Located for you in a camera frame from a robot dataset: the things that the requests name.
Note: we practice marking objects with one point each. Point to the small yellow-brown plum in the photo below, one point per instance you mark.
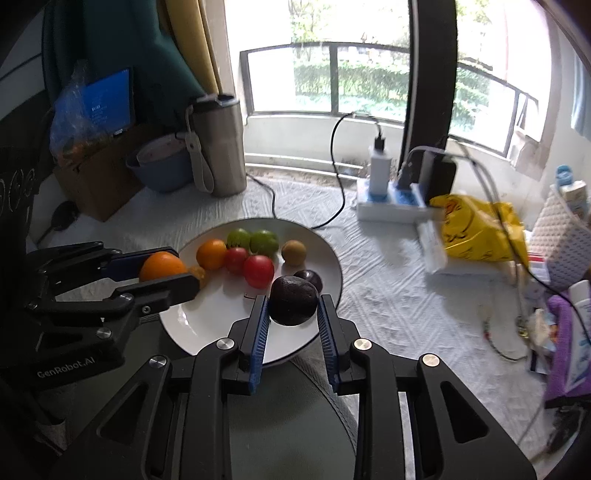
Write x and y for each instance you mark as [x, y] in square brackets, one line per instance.
[293, 252]

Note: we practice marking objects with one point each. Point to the brown kiwi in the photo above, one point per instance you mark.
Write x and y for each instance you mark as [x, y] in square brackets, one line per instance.
[197, 270]

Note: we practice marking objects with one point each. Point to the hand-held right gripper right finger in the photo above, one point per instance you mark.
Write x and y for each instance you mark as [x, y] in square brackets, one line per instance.
[328, 350]

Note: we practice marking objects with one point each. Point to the orange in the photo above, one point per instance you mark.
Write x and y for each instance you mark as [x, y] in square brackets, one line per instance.
[159, 267]
[211, 254]

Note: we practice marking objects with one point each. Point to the dark printed cloth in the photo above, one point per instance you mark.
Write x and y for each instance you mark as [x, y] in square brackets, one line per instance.
[18, 184]

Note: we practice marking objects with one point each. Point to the large green tomato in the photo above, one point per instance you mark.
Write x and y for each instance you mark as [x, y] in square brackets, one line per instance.
[265, 242]

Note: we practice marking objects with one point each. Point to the brown cardboard box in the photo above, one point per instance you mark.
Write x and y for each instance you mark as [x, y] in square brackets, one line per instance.
[101, 184]

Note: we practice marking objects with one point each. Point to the purple cloth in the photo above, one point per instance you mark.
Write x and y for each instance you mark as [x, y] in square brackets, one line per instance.
[561, 350]

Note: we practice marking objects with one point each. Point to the tablet with blue screen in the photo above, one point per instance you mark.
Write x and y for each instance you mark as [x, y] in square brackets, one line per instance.
[111, 101]

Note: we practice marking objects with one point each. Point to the white flat packet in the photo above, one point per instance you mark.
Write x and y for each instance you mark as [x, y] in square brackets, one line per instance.
[431, 249]

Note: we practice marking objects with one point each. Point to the large red tomato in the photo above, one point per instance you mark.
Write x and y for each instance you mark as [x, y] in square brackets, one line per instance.
[259, 271]

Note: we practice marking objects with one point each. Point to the black window frame post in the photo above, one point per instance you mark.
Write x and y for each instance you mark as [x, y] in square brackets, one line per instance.
[429, 69]

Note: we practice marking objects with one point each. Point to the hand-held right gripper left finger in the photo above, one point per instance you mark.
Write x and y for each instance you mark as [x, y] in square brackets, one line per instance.
[256, 350]

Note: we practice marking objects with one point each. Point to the black window railing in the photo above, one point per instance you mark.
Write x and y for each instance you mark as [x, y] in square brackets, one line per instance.
[333, 78]

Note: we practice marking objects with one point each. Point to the teal curtain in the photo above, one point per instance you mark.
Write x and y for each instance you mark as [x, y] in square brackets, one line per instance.
[138, 37]

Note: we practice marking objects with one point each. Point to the white power strip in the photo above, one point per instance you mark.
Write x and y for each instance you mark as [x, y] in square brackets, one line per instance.
[383, 210]

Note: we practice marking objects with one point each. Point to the white plate with dark rim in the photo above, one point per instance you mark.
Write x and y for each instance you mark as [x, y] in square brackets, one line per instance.
[217, 318]

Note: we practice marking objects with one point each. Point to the yellow plastic bag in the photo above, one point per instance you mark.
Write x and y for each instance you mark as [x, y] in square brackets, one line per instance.
[480, 230]

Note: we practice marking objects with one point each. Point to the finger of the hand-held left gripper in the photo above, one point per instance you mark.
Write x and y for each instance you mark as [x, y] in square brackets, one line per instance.
[171, 288]
[124, 263]

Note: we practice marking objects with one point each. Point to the yellow curtain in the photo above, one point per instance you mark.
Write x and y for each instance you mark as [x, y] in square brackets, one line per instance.
[198, 37]

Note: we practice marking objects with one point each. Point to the black power adapter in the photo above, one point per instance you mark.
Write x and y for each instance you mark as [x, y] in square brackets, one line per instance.
[438, 177]

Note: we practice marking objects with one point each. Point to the blue bowl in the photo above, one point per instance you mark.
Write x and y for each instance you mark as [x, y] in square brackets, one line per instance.
[161, 177]

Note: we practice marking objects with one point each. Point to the dark purple passion fruit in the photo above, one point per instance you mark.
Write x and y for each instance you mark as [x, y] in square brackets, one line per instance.
[308, 278]
[293, 300]

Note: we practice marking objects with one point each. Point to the pale pink bowl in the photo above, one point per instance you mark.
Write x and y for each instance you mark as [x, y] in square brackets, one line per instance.
[159, 150]

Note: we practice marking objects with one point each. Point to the clear plastic bag of oranges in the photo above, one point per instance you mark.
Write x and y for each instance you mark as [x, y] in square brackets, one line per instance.
[69, 120]

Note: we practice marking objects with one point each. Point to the white woven basket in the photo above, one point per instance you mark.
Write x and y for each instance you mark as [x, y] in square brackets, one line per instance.
[554, 240]

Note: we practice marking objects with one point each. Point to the small red tomato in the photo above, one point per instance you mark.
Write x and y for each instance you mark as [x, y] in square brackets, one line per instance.
[235, 261]

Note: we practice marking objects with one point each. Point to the small green plum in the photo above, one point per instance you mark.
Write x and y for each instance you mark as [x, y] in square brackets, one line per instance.
[238, 237]

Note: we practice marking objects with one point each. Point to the white textured tablecloth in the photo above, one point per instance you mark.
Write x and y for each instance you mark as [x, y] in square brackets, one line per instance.
[392, 300]

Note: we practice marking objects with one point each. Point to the round grey glass turntable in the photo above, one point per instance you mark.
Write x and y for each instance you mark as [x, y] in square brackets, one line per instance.
[286, 415]

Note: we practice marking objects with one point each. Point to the white charger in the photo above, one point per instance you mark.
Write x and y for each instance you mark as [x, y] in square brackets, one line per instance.
[379, 170]

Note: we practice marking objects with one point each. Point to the black round paddle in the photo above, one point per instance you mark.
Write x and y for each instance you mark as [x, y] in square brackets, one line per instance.
[62, 214]

